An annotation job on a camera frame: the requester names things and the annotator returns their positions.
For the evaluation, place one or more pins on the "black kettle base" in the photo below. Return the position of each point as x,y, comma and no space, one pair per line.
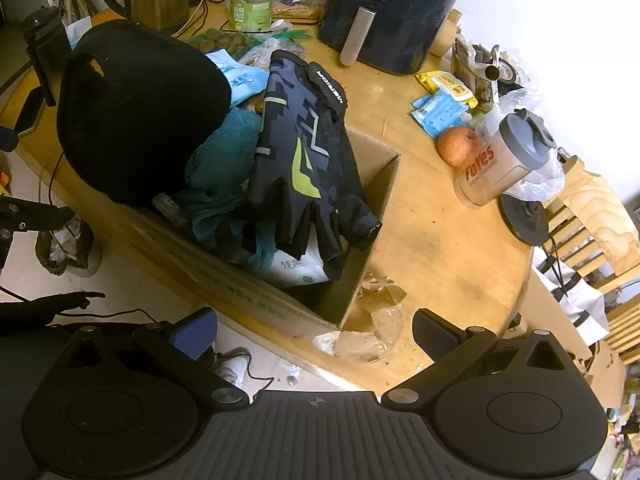
525,222

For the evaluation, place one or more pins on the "green label jar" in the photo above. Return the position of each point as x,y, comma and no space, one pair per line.
252,10

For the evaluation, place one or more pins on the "black hat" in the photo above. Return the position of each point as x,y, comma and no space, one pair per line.
140,120

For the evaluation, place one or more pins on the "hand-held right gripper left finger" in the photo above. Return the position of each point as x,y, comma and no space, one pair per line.
195,332

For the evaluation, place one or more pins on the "small clear plastic bag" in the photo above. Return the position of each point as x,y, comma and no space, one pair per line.
280,52

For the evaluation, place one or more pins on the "green net produce bag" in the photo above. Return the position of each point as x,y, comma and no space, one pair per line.
220,42

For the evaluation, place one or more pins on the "grey lid shaker bottle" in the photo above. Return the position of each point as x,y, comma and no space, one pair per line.
505,165

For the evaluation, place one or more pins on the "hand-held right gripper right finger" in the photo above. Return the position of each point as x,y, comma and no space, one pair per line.
432,332

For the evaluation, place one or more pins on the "dark blue air fryer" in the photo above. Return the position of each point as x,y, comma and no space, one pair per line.
400,10

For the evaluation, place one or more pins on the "metal utensil holder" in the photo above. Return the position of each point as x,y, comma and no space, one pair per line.
475,70

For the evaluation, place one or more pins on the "green wrapper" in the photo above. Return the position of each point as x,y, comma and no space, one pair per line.
292,34

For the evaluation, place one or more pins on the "dark plastic bag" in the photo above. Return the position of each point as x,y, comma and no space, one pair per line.
65,247

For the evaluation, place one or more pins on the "cardboard box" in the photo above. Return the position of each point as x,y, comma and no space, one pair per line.
225,280

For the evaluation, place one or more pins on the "black round object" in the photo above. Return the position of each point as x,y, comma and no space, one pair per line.
509,74

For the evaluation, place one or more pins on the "wooden chair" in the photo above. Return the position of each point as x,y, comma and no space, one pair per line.
600,220

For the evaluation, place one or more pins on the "yellow wet wipes pack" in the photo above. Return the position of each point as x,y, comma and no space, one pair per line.
447,87

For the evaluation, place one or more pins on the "dark patterned glove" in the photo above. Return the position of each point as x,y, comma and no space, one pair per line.
300,150

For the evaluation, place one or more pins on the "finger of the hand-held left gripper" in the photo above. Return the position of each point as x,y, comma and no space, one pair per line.
40,215
7,141

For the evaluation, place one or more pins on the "teal cloth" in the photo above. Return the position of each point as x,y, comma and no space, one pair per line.
225,160

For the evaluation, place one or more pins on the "light blue tissue packet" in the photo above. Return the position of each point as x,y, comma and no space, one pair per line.
240,77

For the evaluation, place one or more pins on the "white green packet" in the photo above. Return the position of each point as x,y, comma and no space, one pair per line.
295,267

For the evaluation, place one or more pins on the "white paper bag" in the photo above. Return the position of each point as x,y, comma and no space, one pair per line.
575,300

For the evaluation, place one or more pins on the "crumpled clear plastic wrap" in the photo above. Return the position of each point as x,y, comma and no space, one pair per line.
375,325

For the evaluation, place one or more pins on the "red apple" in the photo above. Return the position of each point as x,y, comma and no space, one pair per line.
457,147

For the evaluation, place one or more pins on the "blue printed packet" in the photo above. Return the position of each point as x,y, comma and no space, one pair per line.
440,112

